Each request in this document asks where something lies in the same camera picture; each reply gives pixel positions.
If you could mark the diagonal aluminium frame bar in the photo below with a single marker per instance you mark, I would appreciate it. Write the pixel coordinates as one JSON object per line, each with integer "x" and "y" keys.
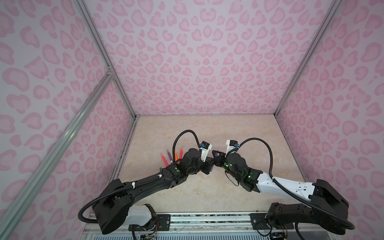
{"x": 20, "y": 205}

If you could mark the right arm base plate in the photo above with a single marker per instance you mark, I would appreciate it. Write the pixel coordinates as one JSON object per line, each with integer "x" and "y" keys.
{"x": 259, "y": 221}

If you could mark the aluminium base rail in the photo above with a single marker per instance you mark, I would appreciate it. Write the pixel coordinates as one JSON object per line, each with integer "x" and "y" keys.
{"x": 233, "y": 226}

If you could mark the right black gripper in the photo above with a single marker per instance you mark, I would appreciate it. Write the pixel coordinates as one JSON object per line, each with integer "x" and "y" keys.
{"x": 220, "y": 157}

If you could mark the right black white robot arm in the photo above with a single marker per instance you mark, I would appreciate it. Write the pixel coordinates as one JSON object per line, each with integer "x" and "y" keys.
{"x": 317, "y": 203}

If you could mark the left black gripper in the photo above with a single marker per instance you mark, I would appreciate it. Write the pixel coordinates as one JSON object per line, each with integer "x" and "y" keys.
{"x": 208, "y": 165}

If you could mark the orange pen group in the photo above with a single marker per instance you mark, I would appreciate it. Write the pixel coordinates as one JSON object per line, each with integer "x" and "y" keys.
{"x": 176, "y": 155}

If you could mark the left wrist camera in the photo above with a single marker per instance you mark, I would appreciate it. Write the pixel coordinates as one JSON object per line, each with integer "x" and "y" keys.
{"x": 205, "y": 148}

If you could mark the pink pen group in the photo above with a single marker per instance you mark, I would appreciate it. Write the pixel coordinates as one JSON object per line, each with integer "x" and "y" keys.
{"x": 164, "y": 160}
{"x": 181, "y": 153}

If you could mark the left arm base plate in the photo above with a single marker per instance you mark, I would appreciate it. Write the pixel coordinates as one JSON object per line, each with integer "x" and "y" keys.
{"x": 160, "y": 223}

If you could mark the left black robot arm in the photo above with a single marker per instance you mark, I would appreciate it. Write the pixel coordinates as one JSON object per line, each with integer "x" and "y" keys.
{"x": 112, "y": 206}

